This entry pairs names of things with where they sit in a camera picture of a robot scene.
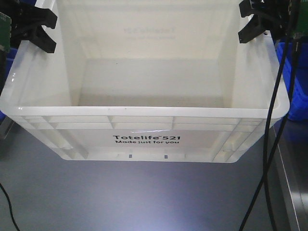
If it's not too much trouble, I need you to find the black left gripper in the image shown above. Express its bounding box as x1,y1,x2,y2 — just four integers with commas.
0,0,58,53

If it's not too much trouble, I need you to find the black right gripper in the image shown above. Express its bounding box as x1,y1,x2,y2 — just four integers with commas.
238,0,301,44

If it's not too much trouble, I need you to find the white Totelife plastic crate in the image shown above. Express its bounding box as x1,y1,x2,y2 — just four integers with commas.
0,0,279,163

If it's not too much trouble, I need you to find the blue plastic bin left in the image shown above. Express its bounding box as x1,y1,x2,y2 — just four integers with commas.
0,48,18,93

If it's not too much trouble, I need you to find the blue plastic bin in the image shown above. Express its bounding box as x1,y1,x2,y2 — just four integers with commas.
282,43,308,121
0,48,18,93

